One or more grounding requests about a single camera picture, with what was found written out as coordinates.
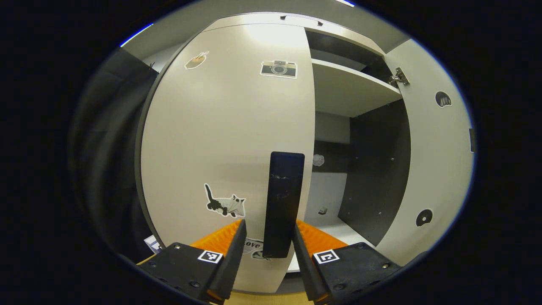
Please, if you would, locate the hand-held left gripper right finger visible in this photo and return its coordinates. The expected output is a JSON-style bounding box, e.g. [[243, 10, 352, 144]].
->
[[291, 220, 402, 303]]

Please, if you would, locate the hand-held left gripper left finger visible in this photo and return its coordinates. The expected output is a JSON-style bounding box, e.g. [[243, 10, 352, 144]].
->
[[140, 219, 247, 303]]

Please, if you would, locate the beige cabinet door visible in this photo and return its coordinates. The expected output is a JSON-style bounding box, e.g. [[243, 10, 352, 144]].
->
[[140, 23, 316, 294], [375, 39, 476, 267]]

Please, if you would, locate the beige double-door shoe cabinet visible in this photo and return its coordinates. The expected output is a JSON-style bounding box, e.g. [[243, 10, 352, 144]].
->
[[135, 12, 476, 297]]

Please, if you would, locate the metal door hinge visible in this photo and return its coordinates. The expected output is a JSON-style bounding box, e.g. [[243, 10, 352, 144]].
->
[[389, 67, 410, 87]]

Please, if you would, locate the white book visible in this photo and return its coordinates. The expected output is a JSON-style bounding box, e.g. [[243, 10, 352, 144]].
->
[[144, 235, 163, 255]]

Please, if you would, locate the black backdrop cloth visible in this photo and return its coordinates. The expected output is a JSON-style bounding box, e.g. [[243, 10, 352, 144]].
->
[[70, 47, 159, 259]]

